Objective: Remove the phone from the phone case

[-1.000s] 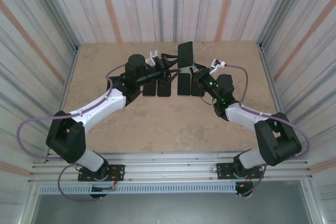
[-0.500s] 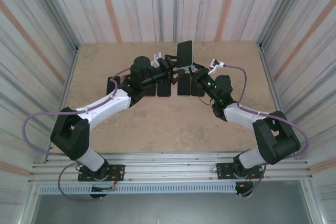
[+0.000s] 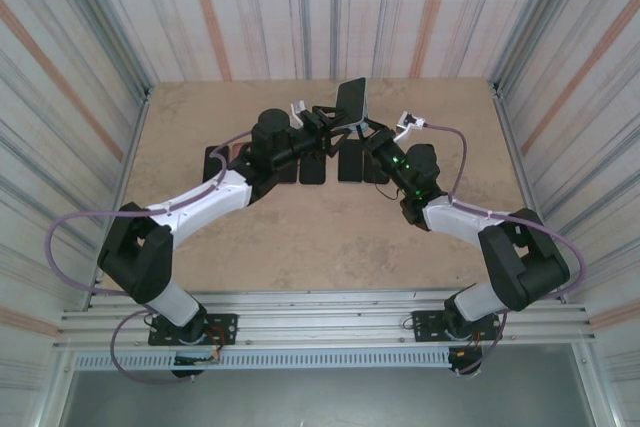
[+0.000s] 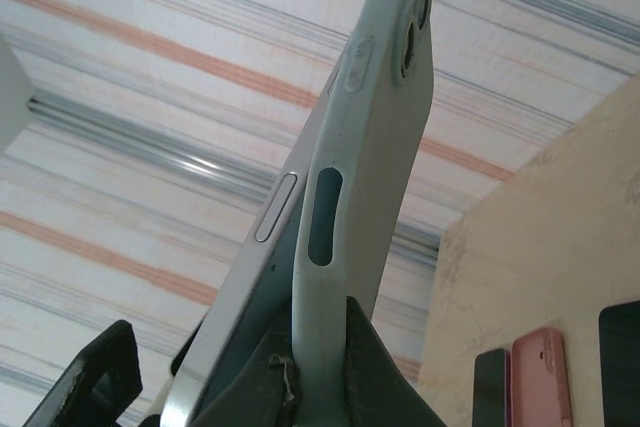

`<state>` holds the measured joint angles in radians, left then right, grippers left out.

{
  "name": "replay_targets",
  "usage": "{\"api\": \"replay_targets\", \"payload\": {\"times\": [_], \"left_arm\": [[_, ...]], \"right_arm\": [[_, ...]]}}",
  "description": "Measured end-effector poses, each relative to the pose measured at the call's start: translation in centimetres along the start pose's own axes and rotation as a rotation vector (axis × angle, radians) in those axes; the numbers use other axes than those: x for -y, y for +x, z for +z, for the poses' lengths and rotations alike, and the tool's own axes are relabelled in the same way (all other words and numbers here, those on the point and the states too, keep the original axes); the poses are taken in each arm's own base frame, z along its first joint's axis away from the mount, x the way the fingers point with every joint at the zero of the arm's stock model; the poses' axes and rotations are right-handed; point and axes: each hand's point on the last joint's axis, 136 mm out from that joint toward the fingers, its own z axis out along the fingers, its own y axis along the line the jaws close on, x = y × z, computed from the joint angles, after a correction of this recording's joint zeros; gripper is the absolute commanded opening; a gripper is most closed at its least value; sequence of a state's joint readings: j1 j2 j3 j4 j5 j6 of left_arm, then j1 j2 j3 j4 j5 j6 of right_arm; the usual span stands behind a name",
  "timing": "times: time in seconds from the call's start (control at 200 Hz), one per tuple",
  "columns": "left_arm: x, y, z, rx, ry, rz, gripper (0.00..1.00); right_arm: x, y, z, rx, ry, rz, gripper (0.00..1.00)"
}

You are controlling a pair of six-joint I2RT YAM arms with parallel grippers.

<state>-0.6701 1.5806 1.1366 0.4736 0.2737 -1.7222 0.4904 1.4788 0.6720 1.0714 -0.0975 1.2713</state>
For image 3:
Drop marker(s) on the pink phone case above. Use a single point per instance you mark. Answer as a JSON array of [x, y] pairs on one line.
[[240, 153]]

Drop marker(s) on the black phone case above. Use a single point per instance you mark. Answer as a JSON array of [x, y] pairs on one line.
[[211, 157]]

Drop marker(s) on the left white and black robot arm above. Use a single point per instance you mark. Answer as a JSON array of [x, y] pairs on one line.
[[200, 199]]

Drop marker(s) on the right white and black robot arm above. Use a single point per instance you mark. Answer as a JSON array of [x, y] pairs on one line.
[[455, 217]]

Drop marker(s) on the small circuit board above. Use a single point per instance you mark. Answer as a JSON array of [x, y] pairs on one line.
[[192, 360], [459, 354]]

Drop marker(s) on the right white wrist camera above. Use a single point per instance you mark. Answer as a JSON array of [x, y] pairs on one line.
[[411, 121]]

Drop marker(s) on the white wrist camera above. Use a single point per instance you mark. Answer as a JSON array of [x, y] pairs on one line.
[[411, 121], [298, 111]]

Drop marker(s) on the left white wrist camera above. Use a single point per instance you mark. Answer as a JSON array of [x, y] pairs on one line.
[[298, 111]]

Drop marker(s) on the aluminium side rail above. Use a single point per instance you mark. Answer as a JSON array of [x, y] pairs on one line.
[[146, 94], [496, 92]]

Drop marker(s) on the right arm's black base plate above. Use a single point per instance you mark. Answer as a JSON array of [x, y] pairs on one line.
[[425, 327]]

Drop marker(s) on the aluminium rail frame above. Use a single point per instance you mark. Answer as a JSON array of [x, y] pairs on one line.
[[325, 317]]

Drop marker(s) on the left arm's black base plate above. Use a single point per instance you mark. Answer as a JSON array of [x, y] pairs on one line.
[[225, 327]]

